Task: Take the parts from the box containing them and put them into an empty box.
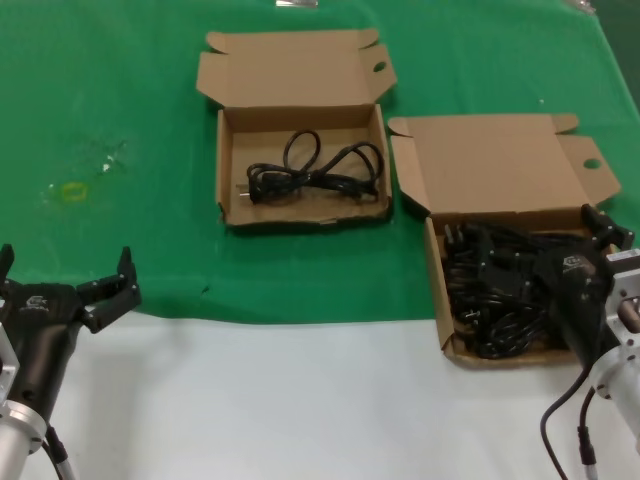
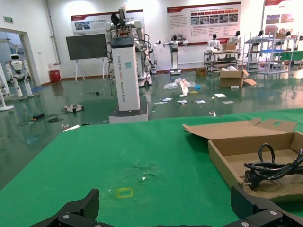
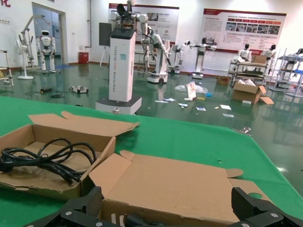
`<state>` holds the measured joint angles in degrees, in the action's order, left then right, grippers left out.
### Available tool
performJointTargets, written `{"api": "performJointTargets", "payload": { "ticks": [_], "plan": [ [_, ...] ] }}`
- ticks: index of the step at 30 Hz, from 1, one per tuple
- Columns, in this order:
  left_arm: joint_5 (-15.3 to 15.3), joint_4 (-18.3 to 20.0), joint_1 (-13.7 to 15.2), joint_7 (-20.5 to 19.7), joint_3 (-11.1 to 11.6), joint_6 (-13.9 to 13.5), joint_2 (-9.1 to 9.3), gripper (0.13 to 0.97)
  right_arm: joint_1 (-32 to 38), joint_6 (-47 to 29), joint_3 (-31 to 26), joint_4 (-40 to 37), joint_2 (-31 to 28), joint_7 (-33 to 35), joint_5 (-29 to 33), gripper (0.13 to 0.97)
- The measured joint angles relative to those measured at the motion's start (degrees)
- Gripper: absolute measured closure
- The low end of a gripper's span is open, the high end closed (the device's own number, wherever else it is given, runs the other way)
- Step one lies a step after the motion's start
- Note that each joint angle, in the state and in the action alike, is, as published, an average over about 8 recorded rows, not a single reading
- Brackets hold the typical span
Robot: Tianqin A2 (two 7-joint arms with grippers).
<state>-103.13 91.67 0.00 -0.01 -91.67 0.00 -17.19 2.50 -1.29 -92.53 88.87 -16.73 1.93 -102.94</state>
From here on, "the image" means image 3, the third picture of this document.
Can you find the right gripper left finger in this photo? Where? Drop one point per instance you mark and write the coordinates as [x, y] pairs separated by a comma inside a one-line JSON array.
[[80, 212]]

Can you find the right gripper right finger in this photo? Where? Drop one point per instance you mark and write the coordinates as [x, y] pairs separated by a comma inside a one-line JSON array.
[[255, 212]]

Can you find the torn-edged open cardboard box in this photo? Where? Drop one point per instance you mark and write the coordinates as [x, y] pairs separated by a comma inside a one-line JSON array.
[[71, 127]]

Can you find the large open cardboard box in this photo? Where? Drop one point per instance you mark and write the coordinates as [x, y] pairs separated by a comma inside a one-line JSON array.
[[243, 93]]

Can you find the small printed cardboard box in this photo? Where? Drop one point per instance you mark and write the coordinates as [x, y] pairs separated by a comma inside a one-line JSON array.
[[222, 80]]

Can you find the closed cardboard box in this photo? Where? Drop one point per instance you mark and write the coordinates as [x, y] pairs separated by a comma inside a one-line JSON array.
[[258, 59]]

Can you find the small silver metal object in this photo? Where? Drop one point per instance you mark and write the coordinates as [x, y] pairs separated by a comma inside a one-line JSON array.
[[116, 110]]

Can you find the green table cloth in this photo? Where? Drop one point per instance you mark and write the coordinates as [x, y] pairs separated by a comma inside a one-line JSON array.
[[177, 137]]

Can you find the grey floor device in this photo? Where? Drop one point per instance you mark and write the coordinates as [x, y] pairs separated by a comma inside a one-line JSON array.
[[79, 89]]

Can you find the white and red carton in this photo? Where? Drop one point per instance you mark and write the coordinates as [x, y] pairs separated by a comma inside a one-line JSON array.
[[191, 92]]

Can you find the metal cart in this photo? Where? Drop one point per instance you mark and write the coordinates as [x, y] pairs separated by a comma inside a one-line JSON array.
[[248, 71]]

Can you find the crumpled clear plastic bag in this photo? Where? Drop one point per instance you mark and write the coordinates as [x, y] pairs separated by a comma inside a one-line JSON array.
[[181, 88]]

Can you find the metal shelf rack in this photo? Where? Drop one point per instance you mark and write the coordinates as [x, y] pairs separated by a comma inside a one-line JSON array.
[[287, 71]]

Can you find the white standing fan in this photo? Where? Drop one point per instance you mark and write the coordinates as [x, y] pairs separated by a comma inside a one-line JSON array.
[[24, 76]]

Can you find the white tower robot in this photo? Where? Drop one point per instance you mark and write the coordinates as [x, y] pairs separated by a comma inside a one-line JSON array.
[[122, 71]]

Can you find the white humanoid robot black head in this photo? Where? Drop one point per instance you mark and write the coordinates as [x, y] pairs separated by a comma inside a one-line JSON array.
[[245, 54], [268, 53]]

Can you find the white robot with outstretched arms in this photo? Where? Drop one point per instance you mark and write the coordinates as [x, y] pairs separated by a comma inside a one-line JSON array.
[[200, 63]]

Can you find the glass doorway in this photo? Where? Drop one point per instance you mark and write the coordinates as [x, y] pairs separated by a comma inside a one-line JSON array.
[[59, 35]]

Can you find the black panel on tripod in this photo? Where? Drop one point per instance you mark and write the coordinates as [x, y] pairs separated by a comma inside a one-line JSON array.
[[104, 33]]

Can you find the aluminium frame rack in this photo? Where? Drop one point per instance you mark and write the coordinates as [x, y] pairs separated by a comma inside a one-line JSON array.
[[7, 71]]

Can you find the wide wall poster with photos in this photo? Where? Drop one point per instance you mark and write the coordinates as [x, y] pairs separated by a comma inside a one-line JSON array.
[[243, 28]]

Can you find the white lifting gantry frame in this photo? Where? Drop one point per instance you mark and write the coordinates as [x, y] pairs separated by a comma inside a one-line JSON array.
[[29, 23]]

